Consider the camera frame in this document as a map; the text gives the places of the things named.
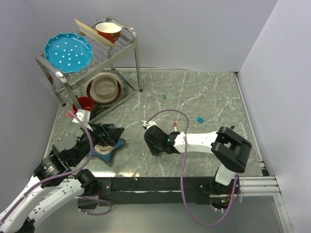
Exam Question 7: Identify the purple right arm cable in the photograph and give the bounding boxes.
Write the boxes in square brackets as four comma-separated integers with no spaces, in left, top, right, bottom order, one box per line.
[147,109,240,227]

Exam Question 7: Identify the red cup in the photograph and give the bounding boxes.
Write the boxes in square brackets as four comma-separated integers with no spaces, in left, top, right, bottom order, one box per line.
[77,96,94,111]

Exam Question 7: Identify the red and white bowl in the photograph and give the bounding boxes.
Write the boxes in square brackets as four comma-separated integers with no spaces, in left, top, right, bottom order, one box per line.
[95,22,122,43]

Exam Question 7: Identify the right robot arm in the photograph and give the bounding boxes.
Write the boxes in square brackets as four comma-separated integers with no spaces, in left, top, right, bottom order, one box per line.
[143,124,252,193]

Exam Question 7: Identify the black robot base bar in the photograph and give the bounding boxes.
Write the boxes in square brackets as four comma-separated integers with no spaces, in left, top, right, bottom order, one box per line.
[77,176,241,210]

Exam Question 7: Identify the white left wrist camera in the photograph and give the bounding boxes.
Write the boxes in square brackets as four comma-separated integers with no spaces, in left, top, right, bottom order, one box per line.
[67,109,91,124]

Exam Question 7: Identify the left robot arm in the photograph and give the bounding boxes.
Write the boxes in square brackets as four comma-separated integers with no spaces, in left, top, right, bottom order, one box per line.
[0,123,124,233]

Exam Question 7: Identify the small glass bowl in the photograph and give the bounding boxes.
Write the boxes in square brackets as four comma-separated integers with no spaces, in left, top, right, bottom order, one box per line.
[94,145,114,155]

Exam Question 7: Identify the beige rectangular plate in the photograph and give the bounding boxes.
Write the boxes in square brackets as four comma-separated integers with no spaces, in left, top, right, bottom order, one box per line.
[74,19,117,47]

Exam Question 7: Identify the metal dish rack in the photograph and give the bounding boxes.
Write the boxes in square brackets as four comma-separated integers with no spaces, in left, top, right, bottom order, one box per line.
[35,17,143,120]

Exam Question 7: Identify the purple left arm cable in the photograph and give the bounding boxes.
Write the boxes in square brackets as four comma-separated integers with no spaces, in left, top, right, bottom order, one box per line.
[0,111,114,226]

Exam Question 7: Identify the blue polka dot plate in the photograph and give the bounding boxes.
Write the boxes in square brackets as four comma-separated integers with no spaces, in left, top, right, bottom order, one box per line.
[44,33,93,73]

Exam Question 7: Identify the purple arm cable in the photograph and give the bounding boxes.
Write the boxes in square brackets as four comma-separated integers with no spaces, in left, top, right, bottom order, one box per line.
[147,109,240,227]
[0,111,114,226]

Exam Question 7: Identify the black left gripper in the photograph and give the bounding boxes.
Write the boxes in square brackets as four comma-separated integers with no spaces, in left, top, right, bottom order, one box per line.
[71,121,124,165]

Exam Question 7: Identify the beige bowl on rack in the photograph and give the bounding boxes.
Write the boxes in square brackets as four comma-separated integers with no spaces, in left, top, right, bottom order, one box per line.
[91,74,118,99]

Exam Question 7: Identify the aluminium rail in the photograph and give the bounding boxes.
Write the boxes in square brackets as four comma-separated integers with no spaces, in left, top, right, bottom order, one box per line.
[240,176,281,197]

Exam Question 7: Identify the blue star shaped dish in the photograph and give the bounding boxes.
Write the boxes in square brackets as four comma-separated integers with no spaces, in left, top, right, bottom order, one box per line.
[92,123,125,163]

